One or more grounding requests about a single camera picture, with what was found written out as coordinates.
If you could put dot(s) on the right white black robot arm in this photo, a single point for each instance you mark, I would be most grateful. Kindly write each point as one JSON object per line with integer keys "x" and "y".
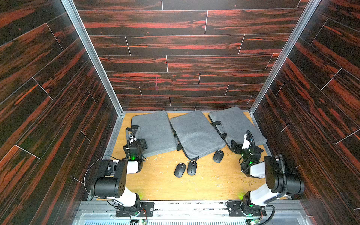
{"x": 281, "y": 180}

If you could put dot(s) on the grey laptop bag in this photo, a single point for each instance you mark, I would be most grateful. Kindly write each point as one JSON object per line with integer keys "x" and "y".
{"x": 197, "y": 137}
{"x": 232, "y": 125}
{"x": 154, "y": 132}

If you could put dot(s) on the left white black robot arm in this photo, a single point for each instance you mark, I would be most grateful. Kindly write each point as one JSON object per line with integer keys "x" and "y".
{"x": 109, "y": 183}

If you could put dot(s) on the aluminium front rail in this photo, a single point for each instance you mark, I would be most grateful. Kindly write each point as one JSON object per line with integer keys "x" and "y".
{"x": 187, "y": 213}

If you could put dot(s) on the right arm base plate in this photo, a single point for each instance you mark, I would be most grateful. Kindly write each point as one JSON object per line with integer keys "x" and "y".
{"x": 241, "y": 209}

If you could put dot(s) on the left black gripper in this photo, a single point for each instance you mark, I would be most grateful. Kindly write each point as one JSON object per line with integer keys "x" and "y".
{"x": 132, "y": 139}

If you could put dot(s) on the black computer mouse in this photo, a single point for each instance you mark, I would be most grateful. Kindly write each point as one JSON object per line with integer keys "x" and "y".
{"x": 192, "y": 168}
{"x": 218, "y": 156}
{"x": 179, "y": 170}

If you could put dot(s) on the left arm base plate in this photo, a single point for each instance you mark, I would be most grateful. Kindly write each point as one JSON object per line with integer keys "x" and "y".
{"x": 140, "y": 209}

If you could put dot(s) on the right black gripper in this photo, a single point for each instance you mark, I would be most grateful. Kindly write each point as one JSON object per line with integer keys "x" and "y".
{"x": 242, "y": 147}

